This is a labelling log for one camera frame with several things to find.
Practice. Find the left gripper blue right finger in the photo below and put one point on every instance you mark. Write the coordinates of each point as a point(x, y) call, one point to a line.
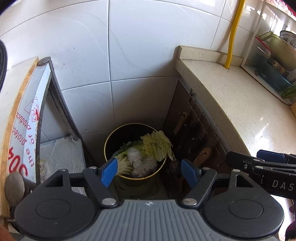
point(191, 173)

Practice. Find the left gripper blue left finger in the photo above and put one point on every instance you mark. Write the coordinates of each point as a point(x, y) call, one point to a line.
point(109, 171)

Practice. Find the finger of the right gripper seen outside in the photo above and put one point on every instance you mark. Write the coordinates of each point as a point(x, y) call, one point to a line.
point(269, 156)

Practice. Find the clear plastic bag ball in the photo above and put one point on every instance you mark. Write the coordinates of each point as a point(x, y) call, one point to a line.
point(142, 166)

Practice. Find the green cabbage leaves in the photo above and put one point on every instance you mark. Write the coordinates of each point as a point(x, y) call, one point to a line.
point(154, 144)

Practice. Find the black round trash bin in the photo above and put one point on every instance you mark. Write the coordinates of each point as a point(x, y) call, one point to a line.
point(130, 132)

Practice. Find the dark cabinet front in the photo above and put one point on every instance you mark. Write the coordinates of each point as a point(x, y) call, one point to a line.
point(193, 138)

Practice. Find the steel appliance with label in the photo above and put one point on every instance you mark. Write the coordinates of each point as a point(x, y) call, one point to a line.
point(23, 97)

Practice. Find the teal plastic basin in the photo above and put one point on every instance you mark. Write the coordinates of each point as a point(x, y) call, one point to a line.
point(270, 75)

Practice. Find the white corner shelf rack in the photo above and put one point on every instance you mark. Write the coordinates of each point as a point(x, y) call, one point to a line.
point(265, 16)

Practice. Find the green plastic colander pot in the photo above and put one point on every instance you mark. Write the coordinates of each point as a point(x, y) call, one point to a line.
point(280, 49)

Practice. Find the steel bowl with bag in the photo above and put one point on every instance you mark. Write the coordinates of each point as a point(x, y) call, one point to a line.
point(289, 37)

